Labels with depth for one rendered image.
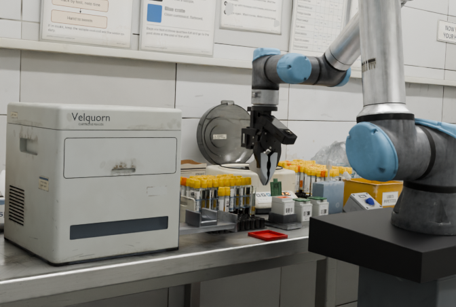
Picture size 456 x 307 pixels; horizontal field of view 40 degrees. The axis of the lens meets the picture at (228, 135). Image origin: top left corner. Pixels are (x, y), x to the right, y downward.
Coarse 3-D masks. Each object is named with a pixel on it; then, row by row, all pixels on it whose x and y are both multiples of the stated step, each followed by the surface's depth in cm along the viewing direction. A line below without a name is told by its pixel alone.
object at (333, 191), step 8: (312, 184) 179; (320, 184) 177; (328, 184) 178; (336, 184) 181; (312, 192) 179; (320, 192) 177; (328, 192) 179; (336, 192) 181; (328, 200) 179; (336, 200) 181; (328, 208) 179; (336, 208) 182
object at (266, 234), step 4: (248, 232) 151; (252, 232) 152; (256, 232) 153; (260, 232) 153; (264, 232) 154; (268, 232) 155; (272, 232) 154; (276, 232) 153; (252, 236) 150; (256, 236) 149; (260, 236) 148; (264, 236) 147; (268, 236) 150; (272, 236) 148; (276, 236) 148; (280, 236) 149; (284, 236) 150; (268, 240) 146
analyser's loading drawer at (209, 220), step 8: (192, 216) 141; (200, 216) 139; (208, 216) 144; (216, 216) 142; (224, 216) 148; (232, 216) 146; (184, 224) 142; (192, 224) 141; (200, 224) 139; (208, 224) 141; (216, 224) 142; (224, 224) 144; (232, 224) 145; (184, 232) 137; (192, 232) 138
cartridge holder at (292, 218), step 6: (270, 216) 164; (276, 216) 163; (282, 216) 161; (288, 216) 162; (294, 216) 164; (270, 222) 164; (276, 222) 162; (282, 222) 161; (288, 222) 162; (294, 222) 164; (282, 228) 161; (288, 228) 160; (294, 228) 161
